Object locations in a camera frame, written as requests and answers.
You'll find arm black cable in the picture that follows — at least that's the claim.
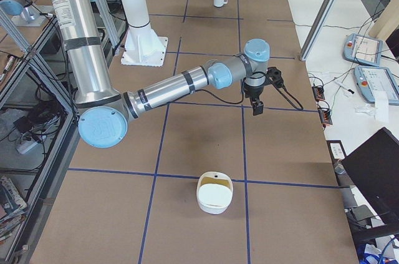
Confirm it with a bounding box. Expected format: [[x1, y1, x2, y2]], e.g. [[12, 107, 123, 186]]
[[174, 70, 304, 111]]

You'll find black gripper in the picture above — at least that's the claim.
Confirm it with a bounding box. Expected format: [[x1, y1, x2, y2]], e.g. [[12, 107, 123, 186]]
[[243, 83, 264, 116]]

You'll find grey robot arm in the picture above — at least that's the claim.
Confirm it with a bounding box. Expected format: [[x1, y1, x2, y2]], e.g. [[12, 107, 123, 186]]
[[51, 0, 270, 149]]

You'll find orange circuit board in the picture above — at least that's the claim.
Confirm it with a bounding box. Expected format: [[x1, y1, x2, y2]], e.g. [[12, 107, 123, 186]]
[[312, 85, 325, 101], [317, 107, 333, 128]]

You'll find teach pendant with red button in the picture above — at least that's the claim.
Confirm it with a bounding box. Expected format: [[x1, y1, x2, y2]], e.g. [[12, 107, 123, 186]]
[[344, 33, 383, 67]]

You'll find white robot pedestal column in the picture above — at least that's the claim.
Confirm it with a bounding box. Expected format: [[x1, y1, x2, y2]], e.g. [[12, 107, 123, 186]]
[[122, 0, 168, 67]]

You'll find brown paper table cover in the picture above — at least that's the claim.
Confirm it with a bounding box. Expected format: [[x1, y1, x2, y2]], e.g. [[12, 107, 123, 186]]
[[31, 0, 357, 263]]

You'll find aluminium frame rack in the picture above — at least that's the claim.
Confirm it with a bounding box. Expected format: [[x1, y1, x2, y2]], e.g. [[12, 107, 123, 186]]
[[0, 0, 125, 264]]

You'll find black computer monitor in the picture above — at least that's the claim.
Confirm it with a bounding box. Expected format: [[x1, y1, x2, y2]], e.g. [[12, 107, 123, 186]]
[[342, 127, 398, 223]]

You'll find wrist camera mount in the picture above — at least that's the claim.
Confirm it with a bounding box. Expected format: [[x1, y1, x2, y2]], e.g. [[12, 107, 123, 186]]
[[265, 67, 284, 89]]

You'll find orange circuit board upper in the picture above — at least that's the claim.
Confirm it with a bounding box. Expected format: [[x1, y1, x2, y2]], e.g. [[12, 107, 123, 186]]
[[312, 85, 325, 101]]

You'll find white power strip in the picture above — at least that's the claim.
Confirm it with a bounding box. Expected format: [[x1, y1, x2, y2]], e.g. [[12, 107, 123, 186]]
[[16, 138, 41, 155]]

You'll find aluminium frame post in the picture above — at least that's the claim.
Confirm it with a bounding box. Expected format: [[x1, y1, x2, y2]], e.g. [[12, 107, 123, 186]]
[[299, 0, 336, 61]]

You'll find orange circuit board lower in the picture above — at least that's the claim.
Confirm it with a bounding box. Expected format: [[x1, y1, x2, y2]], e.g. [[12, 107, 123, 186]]
[[317, 107, 333, 128]]

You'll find cream jar on table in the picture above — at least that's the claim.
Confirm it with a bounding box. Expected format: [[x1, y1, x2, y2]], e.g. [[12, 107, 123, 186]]
[[196, 172, 234, 215]]

